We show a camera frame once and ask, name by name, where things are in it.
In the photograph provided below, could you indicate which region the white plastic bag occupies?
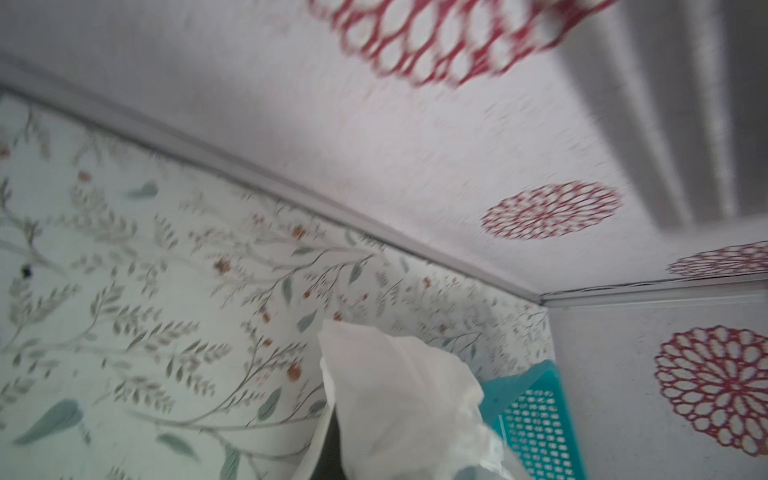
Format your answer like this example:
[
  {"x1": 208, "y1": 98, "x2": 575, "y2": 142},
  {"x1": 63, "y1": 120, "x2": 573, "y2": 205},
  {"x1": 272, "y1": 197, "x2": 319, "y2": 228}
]
[{"x1": 293, "y1": 320, "x2": 529, "y2": 479}]

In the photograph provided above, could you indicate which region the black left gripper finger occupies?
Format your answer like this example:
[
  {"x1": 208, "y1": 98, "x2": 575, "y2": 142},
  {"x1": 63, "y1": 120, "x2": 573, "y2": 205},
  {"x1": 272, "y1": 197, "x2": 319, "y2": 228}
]
[{"x1": 310, "y1": 413, "x2": 347, "y2": 480}]

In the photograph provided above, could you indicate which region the teal plastic basket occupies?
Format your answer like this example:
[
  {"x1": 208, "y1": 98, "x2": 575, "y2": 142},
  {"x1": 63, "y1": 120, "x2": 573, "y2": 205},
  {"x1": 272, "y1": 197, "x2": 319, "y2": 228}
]
[{"x1": 480, "y1": 360, "x2": 588, "y2": 480}]

